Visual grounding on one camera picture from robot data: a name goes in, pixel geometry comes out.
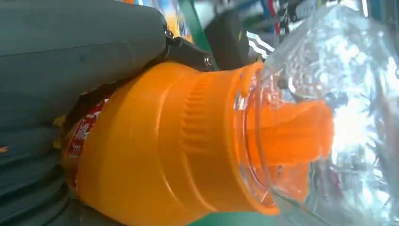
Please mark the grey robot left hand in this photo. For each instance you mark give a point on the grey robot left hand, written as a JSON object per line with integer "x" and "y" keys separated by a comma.
{"x": 78, "y": 46}

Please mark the black carry case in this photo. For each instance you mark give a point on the black carry case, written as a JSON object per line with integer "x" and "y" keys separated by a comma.
{"x": 230, "y": 40}

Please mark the orange drink bottle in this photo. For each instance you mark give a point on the orange drink bottle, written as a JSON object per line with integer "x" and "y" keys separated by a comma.
{"x": 156, "y": 140}
{"x": 173, "y": 23}

